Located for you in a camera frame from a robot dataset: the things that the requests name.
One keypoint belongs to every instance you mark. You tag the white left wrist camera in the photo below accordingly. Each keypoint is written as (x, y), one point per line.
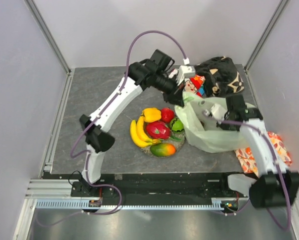
(185, 71)

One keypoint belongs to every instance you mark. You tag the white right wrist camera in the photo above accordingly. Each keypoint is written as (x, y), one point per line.
(216, 112)

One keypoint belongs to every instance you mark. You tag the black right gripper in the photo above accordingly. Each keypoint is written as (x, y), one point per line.
(221, 125)

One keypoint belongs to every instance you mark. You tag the green fake round fruit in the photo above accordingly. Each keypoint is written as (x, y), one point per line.
(176, 125)

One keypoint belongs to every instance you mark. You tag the red fake apple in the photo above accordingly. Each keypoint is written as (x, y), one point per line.
(167, 115)

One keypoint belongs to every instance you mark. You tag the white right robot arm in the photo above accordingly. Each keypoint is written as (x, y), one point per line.
(277, 185)

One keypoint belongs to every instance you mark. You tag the yellow fake banana bunch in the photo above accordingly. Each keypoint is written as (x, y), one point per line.
(138, 135)

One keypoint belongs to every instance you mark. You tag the red fake dragon fruit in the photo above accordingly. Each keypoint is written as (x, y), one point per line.
(159, 130)

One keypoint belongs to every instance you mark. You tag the avocado print plastic bag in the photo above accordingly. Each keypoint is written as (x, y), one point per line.
(201, 131)

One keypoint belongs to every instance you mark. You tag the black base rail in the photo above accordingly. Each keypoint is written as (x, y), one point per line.
(203, 185)

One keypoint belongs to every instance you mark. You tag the grey slotted cable duct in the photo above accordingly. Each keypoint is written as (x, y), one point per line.
(86, 204)

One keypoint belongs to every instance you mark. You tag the speckled ceramic plate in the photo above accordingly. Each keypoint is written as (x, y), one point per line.
(177, 145)

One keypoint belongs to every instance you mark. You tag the orange green fake mango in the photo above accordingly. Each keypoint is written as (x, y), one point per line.
(163, 150)

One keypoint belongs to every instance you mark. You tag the white cartoon print cloth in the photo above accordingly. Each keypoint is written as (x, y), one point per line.
(193, 85)

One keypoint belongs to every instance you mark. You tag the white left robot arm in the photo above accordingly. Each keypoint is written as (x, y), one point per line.
(139, 76)

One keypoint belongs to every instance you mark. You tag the orange floral cloth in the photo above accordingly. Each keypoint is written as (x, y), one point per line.
(258, 158)

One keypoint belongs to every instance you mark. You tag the black beige patterned cloth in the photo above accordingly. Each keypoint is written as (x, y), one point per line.
(221, 77)

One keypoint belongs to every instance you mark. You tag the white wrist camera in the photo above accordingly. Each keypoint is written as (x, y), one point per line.
(185, 71)
(216, 112)

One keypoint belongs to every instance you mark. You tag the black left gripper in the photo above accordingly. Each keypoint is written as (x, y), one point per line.
(175, 96)

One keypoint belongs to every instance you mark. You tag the yellow fake bell pepper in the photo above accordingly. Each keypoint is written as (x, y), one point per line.
(151, 115)

